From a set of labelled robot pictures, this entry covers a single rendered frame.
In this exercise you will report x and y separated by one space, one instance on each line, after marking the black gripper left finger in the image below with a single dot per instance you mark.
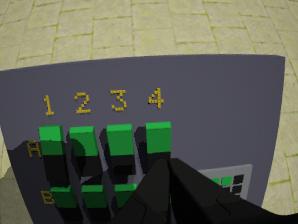
150 201

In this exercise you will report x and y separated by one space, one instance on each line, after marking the dark grey switch panel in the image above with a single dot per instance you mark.
82 135

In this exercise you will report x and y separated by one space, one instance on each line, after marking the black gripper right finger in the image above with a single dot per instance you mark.
198 200

